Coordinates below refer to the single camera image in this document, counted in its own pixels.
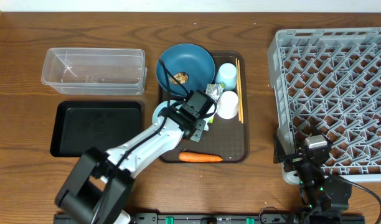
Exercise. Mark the white crumpled napkin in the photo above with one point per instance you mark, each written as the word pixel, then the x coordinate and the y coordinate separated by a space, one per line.
pixel 210 112

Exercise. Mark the orange carrot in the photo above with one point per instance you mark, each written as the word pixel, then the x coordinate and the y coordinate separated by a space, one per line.
pixel 196 157

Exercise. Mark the light blue cup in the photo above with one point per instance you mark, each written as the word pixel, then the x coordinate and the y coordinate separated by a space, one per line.
pixel 227 75

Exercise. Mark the wooden chopstick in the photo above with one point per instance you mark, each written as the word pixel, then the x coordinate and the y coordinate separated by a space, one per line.
pixel 239 91

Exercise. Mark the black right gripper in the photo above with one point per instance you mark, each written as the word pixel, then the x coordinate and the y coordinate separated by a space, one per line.
pixel 293 159

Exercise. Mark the grey dishwasher rack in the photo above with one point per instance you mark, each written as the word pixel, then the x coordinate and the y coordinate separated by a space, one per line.
pixel 330 79

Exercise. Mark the dark blue bowl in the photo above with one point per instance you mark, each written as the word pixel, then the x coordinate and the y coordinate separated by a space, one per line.
pixel 192 60

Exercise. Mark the black plastic tray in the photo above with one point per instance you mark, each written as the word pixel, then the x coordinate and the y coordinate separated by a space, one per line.
pixel 81 125

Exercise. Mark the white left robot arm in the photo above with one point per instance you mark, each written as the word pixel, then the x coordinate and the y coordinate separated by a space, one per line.
pixel 100 183

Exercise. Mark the foil snack wrapper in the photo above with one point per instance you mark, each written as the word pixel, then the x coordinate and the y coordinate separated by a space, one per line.
pixel 215 90

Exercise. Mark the brown food scrap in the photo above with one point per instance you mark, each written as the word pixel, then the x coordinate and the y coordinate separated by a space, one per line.
pixel 179 78

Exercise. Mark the yellow green wrapper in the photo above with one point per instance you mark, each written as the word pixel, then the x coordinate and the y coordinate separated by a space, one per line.
pixel 211 119

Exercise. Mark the brown serving tray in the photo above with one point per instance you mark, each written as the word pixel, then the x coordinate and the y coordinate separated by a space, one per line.
pixel 227 138

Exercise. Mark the pink cup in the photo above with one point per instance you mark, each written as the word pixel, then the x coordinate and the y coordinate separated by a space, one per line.
pixel 228 105

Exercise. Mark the light blue small bowl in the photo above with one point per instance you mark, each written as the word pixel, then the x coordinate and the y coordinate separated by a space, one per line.
pixel 160 107

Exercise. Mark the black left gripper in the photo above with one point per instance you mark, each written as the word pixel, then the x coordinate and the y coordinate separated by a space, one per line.
pixel 199 136

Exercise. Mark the clear plastic bin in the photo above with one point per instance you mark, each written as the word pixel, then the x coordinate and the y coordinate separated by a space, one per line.
pixel 95 71

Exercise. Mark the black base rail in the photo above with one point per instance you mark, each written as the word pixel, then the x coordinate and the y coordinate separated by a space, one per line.
pixel 153 218

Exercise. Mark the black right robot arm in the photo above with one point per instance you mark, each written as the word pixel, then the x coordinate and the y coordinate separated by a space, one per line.
pixel 325 197

